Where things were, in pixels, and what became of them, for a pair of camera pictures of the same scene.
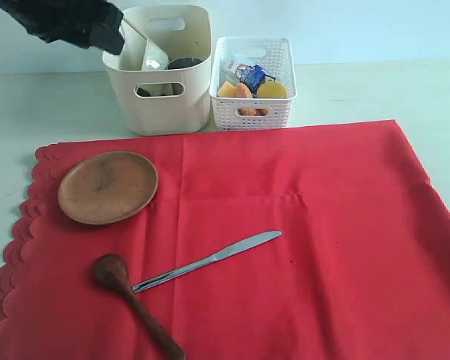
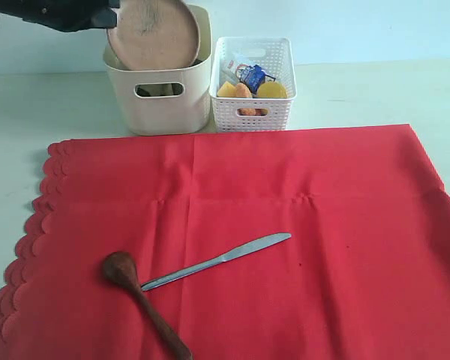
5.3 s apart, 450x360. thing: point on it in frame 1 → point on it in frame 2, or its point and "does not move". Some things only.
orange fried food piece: [242, 91] does not move
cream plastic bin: [169, 101] does not move
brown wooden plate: [108, 187] → [154, 34]
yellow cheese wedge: [227, 90] does not move
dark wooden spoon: [112, 273] → [120, 268]
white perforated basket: [274, 55] does not move
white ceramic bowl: [154, 58] → [162, 89]
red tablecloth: [370, 264] does not move
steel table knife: [228, 249] → [232, 255]
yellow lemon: [273, 90] does not move
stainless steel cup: [178, 63] → [202, 54]
